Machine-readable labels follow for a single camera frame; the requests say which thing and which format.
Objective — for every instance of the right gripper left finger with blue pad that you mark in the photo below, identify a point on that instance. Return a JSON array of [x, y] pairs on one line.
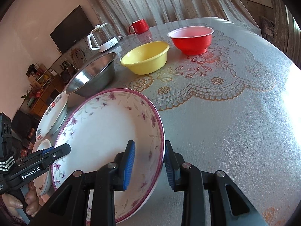
[[69, 204]]

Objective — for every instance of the white glass electric kettle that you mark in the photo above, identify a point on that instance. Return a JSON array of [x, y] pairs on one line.
[[101, 38]]

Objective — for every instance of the purple floral rim plate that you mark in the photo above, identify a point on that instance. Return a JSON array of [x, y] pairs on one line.
[[100, 128]]

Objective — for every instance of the window side curtain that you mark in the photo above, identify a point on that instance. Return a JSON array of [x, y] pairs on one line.
[[286, 32]]

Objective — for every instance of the wooden shelf with items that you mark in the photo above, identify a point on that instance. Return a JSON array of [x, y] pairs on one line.
[[38, 76]]

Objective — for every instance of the dragon double-happiness plate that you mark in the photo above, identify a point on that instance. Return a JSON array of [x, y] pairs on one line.
[[53, 117]]

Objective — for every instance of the beige lace curtain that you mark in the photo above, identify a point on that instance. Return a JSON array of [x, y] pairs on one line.
[[120, 14]]

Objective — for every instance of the yellow plastic bowl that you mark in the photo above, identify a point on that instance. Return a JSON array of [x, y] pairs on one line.
[[147, 58]]

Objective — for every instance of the red ceramic mug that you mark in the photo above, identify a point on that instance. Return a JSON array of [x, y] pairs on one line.
[[138, 27]]

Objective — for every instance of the orange wooden cabinet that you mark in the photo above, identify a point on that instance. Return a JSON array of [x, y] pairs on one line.
[[49, 93]]

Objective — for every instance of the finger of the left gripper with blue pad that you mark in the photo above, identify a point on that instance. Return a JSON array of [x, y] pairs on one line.
[[47, 150], [44, 161]]

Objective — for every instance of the black wall television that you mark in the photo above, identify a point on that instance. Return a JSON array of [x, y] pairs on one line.
[[71, 30]]

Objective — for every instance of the red plastic bowl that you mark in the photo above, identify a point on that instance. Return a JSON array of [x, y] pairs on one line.
[[192, 40]]

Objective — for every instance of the floral lace tablecloth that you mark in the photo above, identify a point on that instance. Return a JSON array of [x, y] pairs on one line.
[[220, 74]]

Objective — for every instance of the stainless steel bowl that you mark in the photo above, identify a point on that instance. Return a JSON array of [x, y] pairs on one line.
[[93, 76]]

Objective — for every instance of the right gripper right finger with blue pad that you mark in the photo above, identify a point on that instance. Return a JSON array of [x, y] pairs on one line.
[[228, 204]]

